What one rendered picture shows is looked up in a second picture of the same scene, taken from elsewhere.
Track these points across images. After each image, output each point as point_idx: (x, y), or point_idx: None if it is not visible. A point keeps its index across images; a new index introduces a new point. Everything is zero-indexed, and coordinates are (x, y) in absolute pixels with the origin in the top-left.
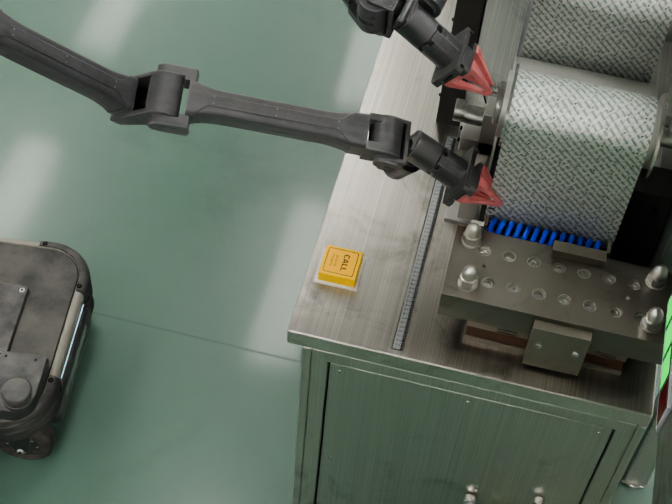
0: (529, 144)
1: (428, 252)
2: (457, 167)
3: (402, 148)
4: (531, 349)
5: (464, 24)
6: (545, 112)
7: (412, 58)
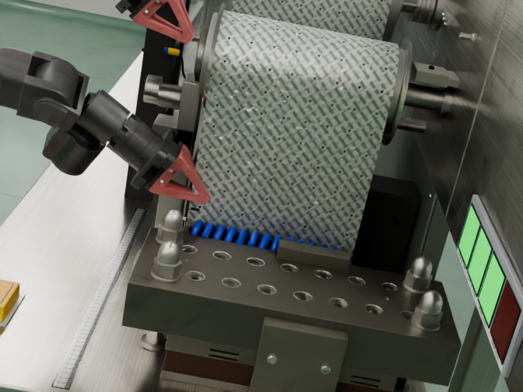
0: (243, 89)
1: (111, 294)
2: (149, 135)
3: (75, 102)
4: (261, 370)
5: (156, 53)
6: (263, 40)
7: (99, 156)
